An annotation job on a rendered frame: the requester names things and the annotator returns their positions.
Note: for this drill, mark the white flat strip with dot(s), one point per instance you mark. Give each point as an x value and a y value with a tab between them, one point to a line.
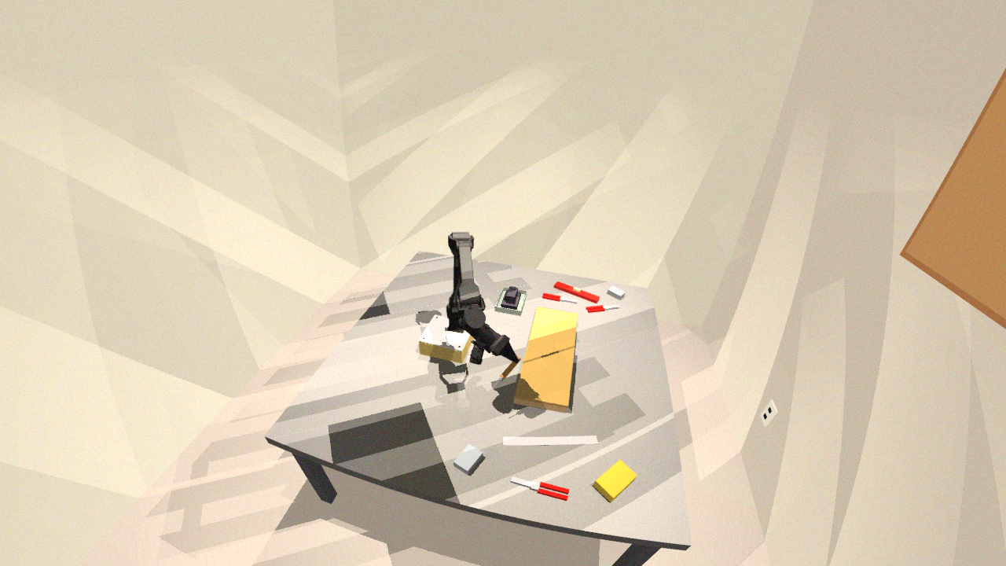
548	441

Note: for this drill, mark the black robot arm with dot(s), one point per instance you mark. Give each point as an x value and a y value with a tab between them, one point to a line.
465	311

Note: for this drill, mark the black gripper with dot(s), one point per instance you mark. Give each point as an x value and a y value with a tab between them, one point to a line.
498	344

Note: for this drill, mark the brown-handled awl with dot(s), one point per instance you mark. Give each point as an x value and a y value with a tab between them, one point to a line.
508	370

